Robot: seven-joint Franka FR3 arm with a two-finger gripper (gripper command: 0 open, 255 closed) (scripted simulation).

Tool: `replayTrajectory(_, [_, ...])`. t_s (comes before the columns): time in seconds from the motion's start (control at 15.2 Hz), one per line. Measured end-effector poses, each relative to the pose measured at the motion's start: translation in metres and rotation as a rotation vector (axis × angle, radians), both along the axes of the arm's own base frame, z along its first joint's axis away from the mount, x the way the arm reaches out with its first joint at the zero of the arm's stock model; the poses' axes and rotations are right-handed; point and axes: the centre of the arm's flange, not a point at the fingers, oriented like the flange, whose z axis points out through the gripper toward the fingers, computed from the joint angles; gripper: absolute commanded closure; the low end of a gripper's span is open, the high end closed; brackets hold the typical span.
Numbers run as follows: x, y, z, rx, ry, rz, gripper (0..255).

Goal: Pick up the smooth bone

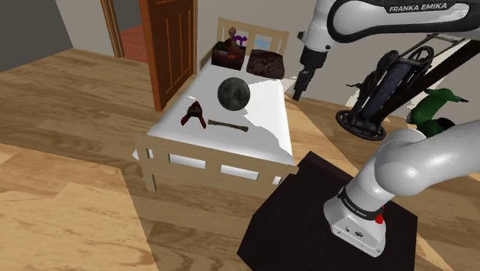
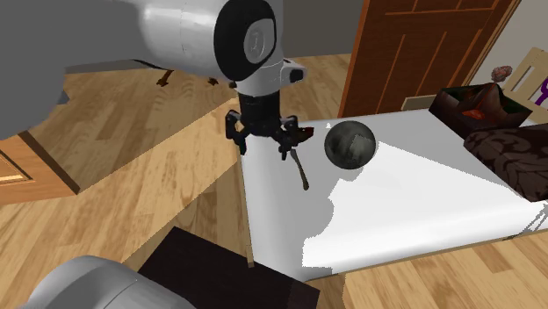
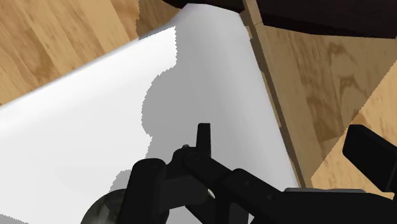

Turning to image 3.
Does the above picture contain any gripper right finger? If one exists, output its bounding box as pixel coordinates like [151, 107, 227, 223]
[342, 124, 397, 200]

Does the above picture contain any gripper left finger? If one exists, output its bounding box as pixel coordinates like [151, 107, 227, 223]
[81, 123, 281, 224]

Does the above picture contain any white table with wooden edge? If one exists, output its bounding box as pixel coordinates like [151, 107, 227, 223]
[0, 3, 314, 224]

